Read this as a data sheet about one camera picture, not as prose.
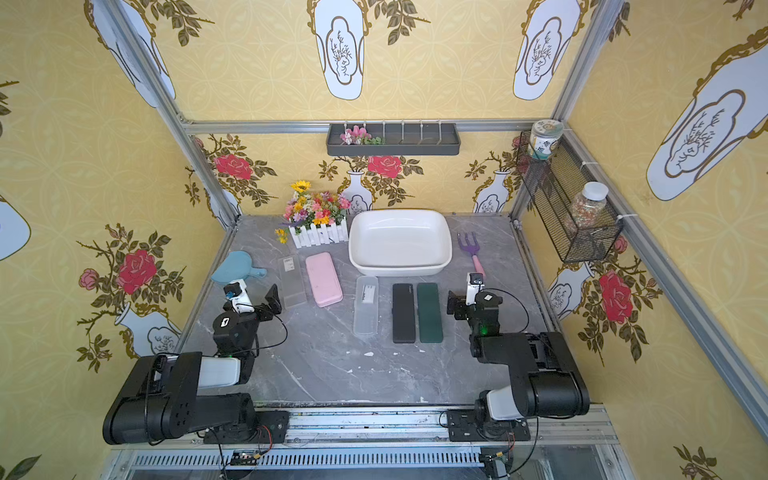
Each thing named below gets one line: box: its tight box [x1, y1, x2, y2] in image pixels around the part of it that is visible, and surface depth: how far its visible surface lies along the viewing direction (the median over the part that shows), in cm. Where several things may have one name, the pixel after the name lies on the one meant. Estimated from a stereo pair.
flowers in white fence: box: [275, 180, 351, 249], surface depth 105 cm
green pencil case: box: [417, 282, 443, 343], surface depth 94 cm
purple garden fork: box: [457, 232, 486, 280], surface depth 115 cm
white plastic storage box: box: [348, 209, 453, 275], surface depth 115 cm
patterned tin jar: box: [529, 119, 564, 160], surface depth 87 cm
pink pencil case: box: [305, 252, 344, 308], surface depth 102 cm
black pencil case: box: [392, 283, 416, 344], surface depth 94 cm
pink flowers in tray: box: [340, 125, 381, 145], surface depth 89 cm
